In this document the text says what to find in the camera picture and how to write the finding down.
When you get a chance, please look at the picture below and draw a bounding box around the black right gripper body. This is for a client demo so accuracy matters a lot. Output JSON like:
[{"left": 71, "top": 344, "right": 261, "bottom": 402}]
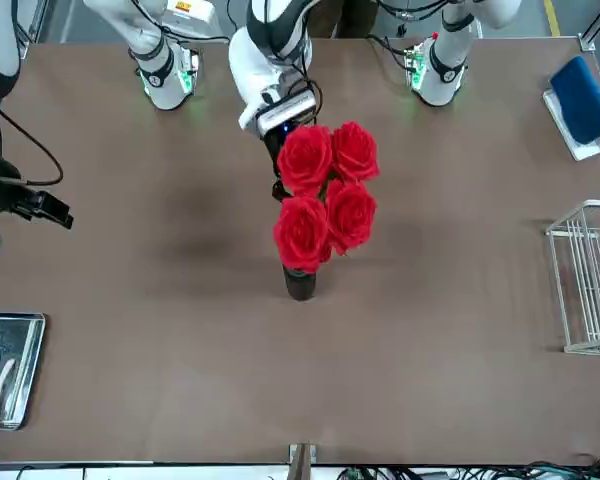
[{"left": 0, "top": 169, "right": 31, "bottom": 219}]

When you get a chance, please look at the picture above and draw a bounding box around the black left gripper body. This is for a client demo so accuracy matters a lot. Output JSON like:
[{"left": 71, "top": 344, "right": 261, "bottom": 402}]
[{"left": 263, "top": 127, "right": 294, "bottom": 174}]

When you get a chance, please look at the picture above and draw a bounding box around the red rose bouquet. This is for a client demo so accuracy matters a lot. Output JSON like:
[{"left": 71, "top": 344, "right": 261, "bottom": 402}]
[{"left": 272, "top": 121, "right": 380, "bottom": 275}]

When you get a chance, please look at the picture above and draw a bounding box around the black cylindrical vase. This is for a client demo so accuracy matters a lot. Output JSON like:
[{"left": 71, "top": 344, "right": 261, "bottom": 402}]
[{"left": 282, "top": 263, "right": 317, "bottom": 302}]

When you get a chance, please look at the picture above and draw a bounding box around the person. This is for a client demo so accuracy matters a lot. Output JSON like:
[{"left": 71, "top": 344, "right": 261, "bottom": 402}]
[{"left": 307, "top": 0, "right": 381, "bottom": 40}]

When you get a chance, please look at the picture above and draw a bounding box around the metal tray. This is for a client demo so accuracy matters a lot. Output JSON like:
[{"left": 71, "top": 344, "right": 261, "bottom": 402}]
[{"left": 0, "top": 312, "right": 47, "bottom": 431}]

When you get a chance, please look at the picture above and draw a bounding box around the cream spoon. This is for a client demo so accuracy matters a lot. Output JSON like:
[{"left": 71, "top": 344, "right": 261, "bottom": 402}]
[{"left": 0, "top": 358, "right": 17, "bottom": 416}]

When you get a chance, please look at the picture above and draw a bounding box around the white stand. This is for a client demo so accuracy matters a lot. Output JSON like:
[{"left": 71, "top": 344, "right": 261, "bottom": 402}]
[{"left": 541, "top": 87, "right": 600, "bottom": 162}]

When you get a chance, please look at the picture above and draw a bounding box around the blue folded cover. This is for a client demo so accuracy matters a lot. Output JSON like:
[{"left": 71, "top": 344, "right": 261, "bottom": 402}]
[{"left": 549, "top": 56, "right": 600, "bottom": 146}]

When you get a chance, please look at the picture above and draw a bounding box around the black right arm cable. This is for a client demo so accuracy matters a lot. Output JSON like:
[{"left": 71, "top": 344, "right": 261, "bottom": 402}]
[{"left": 0, "top": 107, "right": 64, "bottom": 186}]

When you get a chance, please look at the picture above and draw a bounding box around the aluminium frame post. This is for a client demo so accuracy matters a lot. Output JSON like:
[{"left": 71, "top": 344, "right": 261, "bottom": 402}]
[
  {"left": 9, "top": 0, "right": 49, "bottom": 60},
  {"left": 578, "top": 0, "right": 600, "bottom": 51}
]

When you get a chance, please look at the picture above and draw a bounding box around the aluminium camera post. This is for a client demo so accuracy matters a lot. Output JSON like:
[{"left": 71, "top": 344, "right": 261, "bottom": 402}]
[{"left": 288, "top": 442, "right": 318, "bottom": 480}]

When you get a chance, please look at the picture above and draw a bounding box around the white wire rack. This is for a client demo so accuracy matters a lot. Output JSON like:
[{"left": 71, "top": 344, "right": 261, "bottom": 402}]
[{"left": 544, "top": 199, "right": 600, "bottom": 357}]

